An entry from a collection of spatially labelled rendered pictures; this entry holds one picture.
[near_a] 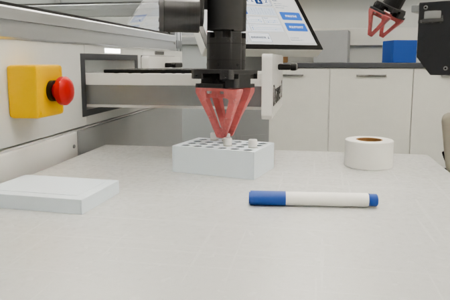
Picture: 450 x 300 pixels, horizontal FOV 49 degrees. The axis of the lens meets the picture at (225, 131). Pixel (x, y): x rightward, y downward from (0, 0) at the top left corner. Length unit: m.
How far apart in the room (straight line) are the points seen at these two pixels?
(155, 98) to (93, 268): 0.53
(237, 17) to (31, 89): 0.30
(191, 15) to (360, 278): 0.45
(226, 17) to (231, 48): 0.04
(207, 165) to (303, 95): 3.26
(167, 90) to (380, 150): 0.38
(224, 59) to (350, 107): 3.28
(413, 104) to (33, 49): 3.49
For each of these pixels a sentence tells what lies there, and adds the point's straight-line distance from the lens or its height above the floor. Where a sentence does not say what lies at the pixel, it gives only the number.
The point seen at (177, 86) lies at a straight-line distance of 0.88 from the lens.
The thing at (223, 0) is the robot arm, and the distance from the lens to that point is 0.72.
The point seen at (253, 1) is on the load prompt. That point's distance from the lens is 2.06.
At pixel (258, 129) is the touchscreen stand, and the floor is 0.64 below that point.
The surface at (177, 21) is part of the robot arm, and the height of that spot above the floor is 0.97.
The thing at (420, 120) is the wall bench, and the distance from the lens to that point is 4.07.
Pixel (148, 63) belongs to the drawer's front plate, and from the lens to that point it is 1.21.
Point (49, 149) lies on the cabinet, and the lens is 0.83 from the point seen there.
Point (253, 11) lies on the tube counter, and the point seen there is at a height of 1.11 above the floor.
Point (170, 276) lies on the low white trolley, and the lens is 0.38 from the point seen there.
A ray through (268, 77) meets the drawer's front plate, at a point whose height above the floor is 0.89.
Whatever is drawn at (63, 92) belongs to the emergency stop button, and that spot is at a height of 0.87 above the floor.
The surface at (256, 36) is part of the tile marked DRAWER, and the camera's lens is 1.92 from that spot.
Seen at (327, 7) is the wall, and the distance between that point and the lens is 4.66.
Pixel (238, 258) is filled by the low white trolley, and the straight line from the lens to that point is 0.41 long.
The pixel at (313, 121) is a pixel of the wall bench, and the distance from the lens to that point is 3.95.
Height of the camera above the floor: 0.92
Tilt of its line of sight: 8 degrees down
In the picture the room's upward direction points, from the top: straight up
